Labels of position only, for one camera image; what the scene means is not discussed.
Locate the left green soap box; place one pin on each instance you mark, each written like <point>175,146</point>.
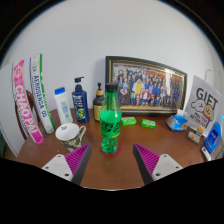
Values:
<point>128,121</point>

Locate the blue tissue pack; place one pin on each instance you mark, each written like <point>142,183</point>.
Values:
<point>179,121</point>

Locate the small clear snack packet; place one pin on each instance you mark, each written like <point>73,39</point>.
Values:
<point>195,138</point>

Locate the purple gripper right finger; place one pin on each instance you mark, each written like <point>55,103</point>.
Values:
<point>153,166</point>

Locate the red round coaster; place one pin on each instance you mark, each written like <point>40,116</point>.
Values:
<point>112,155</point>

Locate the white gift paper bag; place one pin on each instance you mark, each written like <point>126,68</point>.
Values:
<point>203,103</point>

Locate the brown pump bottle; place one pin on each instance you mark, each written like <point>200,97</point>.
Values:
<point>98,102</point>

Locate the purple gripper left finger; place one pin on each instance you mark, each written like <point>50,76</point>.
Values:
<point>71,166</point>

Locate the white patterned mug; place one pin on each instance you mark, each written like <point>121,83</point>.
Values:
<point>70,135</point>

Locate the white bottle blue cap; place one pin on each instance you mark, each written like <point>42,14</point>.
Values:
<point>63,108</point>

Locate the framed group photo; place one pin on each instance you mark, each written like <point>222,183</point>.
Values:
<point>146,87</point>

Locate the right green soap box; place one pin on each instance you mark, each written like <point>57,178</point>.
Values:
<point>148,123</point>

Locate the blue detergent bottle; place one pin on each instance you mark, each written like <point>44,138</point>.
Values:
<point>215,134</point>

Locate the green plastic soda bottle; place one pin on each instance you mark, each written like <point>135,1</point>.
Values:
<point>110,120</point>

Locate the dark blue pump bottle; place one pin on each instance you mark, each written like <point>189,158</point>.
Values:
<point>79,97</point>

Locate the white green badminton tube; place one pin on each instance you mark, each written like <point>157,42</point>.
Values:
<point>37,87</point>

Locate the pink badminton tube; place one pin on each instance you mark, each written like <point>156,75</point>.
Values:
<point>18,80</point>

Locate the rubiks cube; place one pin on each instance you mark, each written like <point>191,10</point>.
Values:
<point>200,131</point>

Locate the white remote control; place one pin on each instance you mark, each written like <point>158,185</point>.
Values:
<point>206,154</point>

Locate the green soap box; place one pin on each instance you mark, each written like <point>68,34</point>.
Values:
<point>148,123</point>
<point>128,121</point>

